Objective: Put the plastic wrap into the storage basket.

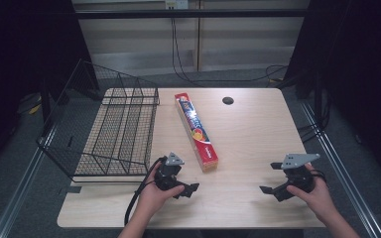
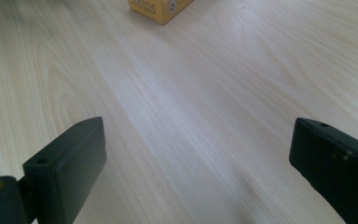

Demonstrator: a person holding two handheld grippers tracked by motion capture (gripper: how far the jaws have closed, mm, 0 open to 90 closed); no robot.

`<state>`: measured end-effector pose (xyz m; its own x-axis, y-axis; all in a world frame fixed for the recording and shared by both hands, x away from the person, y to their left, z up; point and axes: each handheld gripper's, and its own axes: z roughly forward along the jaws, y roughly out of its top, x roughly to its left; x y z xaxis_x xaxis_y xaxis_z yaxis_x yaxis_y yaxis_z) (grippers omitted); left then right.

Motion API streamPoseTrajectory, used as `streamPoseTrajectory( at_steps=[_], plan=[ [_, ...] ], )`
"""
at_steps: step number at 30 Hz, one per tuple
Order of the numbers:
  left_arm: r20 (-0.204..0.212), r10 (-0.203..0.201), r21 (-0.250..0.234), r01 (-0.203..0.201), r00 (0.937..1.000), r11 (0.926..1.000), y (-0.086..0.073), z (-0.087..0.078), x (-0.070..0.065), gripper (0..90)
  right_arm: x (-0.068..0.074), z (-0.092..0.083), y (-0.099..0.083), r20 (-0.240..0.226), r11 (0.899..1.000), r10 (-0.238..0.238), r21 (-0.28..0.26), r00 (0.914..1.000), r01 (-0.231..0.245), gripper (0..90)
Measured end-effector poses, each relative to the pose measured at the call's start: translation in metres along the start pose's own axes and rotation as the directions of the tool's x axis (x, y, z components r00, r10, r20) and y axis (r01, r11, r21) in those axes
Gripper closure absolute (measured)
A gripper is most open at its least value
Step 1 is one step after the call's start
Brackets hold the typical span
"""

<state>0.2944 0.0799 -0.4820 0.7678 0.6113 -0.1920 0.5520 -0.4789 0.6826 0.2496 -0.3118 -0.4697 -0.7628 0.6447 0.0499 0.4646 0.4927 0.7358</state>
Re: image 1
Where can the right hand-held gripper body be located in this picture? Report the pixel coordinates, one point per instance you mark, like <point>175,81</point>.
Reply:
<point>299,178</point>

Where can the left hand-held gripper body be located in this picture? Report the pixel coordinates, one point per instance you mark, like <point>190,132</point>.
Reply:
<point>167,173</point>

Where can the person's right hand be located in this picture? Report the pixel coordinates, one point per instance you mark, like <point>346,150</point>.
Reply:
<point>317,198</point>

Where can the person's left hand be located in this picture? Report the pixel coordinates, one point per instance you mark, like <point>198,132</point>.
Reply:
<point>153,198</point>

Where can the long red printed box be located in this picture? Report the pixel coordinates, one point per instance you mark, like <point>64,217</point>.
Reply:
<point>196,130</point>

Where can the black curtain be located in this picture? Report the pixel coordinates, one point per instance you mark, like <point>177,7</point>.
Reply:
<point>363,66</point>
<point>23,49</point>

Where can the yellow floor object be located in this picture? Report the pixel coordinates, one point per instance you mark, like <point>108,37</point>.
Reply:
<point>35,109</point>

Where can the metal floor rail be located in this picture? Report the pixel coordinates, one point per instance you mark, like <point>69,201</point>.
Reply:
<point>340,172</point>
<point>20,185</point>

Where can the black horizontal frame bar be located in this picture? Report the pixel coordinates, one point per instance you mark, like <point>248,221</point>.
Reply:
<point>191,13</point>

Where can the white wall power outlet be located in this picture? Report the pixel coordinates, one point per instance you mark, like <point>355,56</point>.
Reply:
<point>176,4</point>

